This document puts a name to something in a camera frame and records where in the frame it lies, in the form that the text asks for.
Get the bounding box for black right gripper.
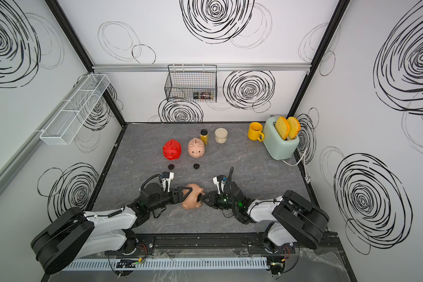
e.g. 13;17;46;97
199;191;239;212

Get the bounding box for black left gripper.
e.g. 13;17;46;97
149;187;192;214

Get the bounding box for dark pink piggy bank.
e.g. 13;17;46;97
182;183;204;210

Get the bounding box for red piggy bank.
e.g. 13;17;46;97
163;139;182;161

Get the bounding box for light pink piggy bank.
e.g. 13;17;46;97
188;137;205;159

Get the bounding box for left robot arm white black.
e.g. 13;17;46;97
31;180;203;274

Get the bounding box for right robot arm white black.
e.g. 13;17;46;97
197;190;330;250

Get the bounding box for yellow spice jar black lid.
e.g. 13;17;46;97
200;129;209;145

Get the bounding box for yellow mug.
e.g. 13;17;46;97
247;122;265;142

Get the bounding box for mint green toaster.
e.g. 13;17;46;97
262;116;300;161

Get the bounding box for small items in basket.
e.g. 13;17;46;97
193;92;213;101

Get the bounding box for yellow toast slice left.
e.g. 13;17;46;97
274;116;290;141

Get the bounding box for yellow toast slice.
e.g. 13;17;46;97
287;116;301;140
274;116;290;141

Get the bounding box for yellow toast slice right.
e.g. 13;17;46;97
287;116;301;140

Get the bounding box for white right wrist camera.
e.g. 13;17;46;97
213;175;227;195

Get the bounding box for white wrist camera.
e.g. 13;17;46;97
162;172;175;192
213;175;227;195

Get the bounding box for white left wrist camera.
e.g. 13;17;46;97
162;172;175;192

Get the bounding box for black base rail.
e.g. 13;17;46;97
102;231;343;256

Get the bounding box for white toaster cable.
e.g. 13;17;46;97
282;146;311;184

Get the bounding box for black wire basket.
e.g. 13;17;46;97
164;70;217;103

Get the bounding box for aluminium wall rail back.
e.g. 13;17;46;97
92;62;311;73

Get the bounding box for aluminium wall rail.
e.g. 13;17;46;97
92;62;311;73
0;72;93;196

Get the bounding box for white slotted cable duct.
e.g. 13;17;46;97
64;257;269;271

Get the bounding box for white wire shelf basket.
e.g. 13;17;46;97
39;74;110;146

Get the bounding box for black corner frame post left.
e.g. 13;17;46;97
45;0;126;128

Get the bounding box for black corner frame post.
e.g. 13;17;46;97
287;0;350;116
45;0;126;128

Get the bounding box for aluminium wall rail left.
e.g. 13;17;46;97
0;72;93;196

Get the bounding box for black corner frame post right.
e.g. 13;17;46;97
287;0;350;116

